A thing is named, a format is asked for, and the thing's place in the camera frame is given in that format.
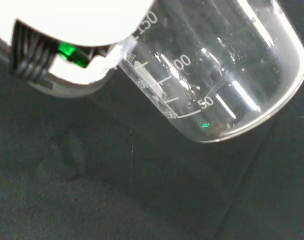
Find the black cloth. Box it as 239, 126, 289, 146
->
0, 0, 304, 240

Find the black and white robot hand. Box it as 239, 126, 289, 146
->
0, 0, 156, 99

